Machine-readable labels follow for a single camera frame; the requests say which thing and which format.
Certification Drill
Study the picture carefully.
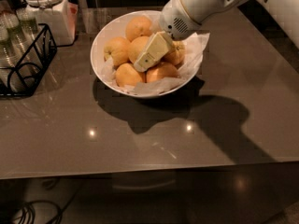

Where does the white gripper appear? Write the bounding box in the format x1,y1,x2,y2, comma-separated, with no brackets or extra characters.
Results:
134,0,201,72

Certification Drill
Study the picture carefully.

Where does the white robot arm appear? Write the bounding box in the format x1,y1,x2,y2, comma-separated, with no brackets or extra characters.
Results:
134,0,299,72

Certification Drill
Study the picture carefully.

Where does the orange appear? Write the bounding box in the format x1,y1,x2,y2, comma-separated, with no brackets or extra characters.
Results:
128,36,149,63
163,41,185,65
146,62,178,82
104,36,130,67
115,63,145,87
125,16,152,41

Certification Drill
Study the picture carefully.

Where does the top centre orange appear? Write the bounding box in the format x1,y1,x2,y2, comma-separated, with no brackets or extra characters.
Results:
128,36,149,63

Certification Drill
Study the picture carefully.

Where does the back orange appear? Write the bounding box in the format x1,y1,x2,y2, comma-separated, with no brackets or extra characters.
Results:
125,16,152,41

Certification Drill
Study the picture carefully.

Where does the front right orange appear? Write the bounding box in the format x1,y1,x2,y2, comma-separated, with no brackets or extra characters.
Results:
146,62,178,82

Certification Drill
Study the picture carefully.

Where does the white ceramic bowl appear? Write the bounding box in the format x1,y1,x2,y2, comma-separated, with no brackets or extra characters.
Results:
91,10,209,99

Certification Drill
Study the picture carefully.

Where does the front left orange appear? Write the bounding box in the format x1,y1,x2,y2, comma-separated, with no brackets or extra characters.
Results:
115,63,145,87

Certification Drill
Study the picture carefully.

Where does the white paper liner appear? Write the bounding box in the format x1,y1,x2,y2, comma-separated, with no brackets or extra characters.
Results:
101,13,211,96

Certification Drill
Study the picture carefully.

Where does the white ceramic lidded jar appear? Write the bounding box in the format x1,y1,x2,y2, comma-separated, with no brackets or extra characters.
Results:
25,0,78,46

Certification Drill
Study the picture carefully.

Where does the clear drinking glass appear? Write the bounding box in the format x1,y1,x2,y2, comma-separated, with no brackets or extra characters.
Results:
0,25,17,67
0,13,26,53
16,7,38,35

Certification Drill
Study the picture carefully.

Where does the black wire rack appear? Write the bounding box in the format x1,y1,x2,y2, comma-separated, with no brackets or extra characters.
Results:
0,22,58,98

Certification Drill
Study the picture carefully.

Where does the black cable on floor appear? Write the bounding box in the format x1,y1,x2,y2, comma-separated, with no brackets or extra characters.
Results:
10,184,82,224

